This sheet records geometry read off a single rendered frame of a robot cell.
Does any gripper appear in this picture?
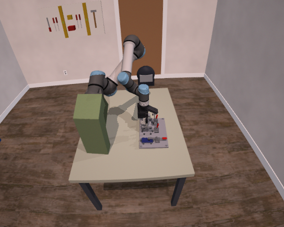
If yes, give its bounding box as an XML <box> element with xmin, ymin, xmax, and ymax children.
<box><xmin>137</xmin><ymin>103</ymin><xmax>149</xmax><ymax>128</ymax></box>

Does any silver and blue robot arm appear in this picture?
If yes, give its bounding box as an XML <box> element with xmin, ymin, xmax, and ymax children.
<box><xmin>85</xmin><ymin>34</ymin><xmax>158</xmax><ymax>115</ymax></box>

